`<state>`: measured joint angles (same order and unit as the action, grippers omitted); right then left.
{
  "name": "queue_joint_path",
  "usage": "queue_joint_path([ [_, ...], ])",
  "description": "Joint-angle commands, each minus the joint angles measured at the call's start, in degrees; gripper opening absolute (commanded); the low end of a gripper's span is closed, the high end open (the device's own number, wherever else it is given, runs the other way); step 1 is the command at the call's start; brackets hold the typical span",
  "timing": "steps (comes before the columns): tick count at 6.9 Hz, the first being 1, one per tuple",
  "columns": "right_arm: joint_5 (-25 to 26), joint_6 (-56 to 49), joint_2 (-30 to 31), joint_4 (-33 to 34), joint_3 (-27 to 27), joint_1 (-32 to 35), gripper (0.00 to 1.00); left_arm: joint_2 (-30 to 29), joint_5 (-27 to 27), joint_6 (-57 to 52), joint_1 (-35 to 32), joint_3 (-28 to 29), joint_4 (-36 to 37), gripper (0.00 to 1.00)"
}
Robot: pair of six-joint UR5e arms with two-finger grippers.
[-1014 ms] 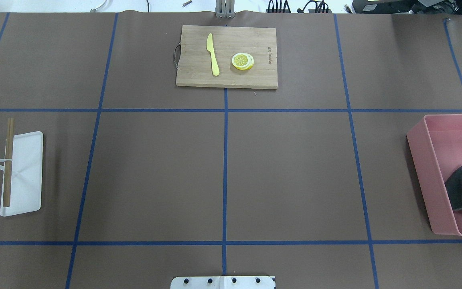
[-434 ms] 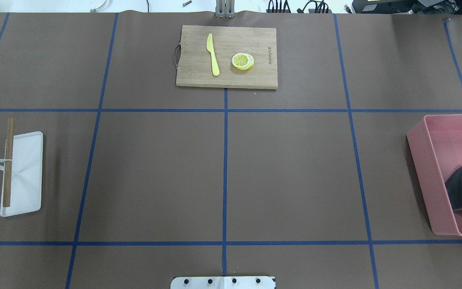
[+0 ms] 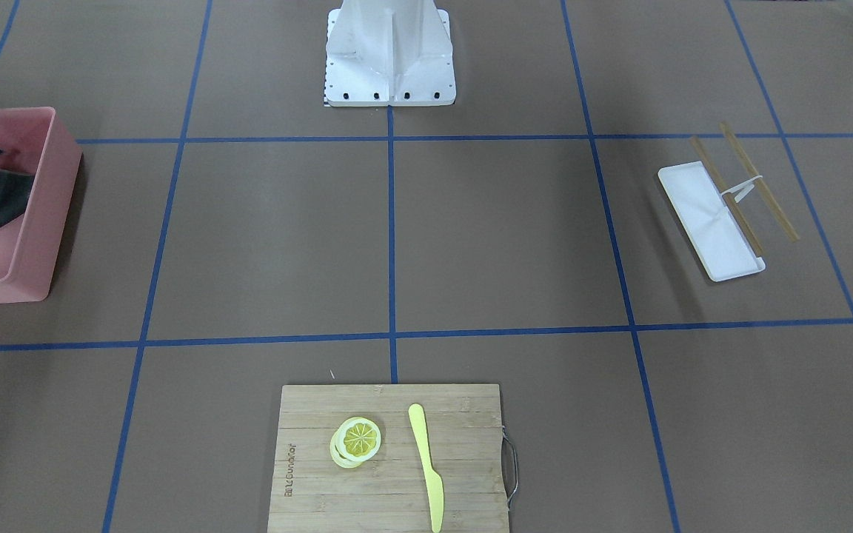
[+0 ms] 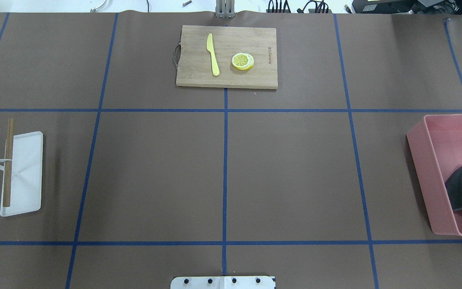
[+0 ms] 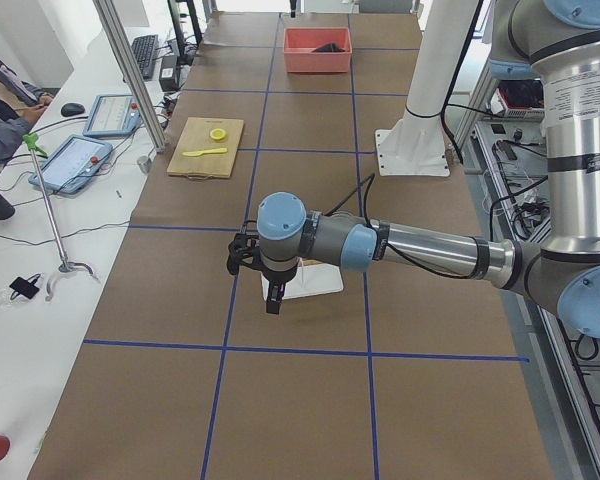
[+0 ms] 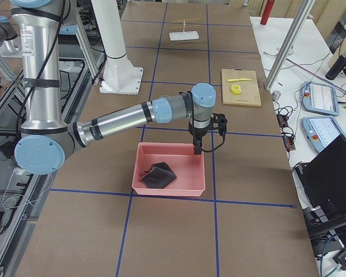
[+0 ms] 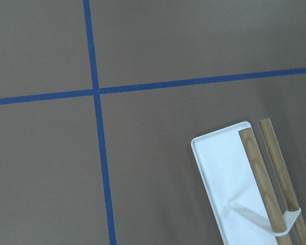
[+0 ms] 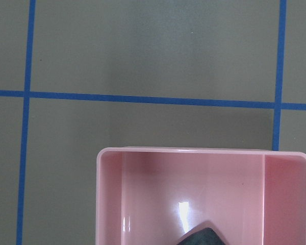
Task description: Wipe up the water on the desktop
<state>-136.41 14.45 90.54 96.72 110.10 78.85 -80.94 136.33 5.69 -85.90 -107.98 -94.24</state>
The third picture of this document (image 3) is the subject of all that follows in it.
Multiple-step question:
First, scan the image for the pink plastic bin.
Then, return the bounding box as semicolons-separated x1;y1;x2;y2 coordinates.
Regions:
0;106;82;304

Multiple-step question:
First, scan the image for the bamboo cutting board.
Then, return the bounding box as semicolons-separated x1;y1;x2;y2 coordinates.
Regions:
267;384;510;532

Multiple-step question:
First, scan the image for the yellow plastic knife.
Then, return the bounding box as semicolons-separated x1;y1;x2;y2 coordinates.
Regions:
407;403;446;532

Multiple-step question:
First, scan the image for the white rectangular tray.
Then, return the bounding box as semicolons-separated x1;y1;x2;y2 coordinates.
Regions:
658;161;766;282

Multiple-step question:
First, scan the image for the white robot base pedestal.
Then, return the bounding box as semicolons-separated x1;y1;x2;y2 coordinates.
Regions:
323;1;457;107

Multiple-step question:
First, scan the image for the yellow lemon slice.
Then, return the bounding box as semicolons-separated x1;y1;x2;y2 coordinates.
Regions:
330;416;382;469

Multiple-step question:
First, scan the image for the wooden chopstick pair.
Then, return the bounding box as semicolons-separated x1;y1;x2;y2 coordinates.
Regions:
689;121;800;257

